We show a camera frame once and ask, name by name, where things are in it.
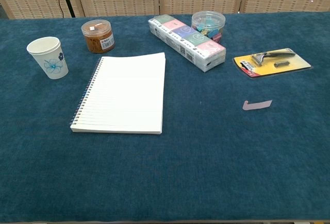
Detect white spiral notebook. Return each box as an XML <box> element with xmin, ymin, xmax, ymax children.
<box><xmin>70</xmin><ymin>52</ymin><xmax>166</xmax><ymax>135</ymax></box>

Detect clear jar colourful binder clips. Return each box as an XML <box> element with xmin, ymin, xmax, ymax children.
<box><xmin>191</xmin><ymin>10</ymin><xmax>226</xmax><ymax>42</ymax></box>

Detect clear jar brown rubber bands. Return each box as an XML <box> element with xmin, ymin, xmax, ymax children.
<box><xmin>81</xmin><ymin>19</ymin><xmax>116</xmax><ymax>54</ymax></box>

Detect razor in yellow blister pack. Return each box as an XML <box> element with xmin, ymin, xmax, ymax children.
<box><xmin>233</xmin><ymin>48</ymin><xmax>312</xmax><ymax>80</ymax></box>

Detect pastel tissue multipack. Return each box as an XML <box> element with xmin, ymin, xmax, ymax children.
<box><xmin>147</xmin><ymin>14</ymin><xmax>227</xmax><ymax>73</ymax></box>

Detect white paper cup blue flower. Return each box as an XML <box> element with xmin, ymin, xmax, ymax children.
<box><xmin>26</xmin><ymin>36</ymin><xmax>69</xmax><ymax>80</ymax></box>

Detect blue table cloth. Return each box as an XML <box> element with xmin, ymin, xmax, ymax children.
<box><xmin>0</xmin><ymin>11</ymin><xmax>330</xmax><ymax>223</ymax></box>

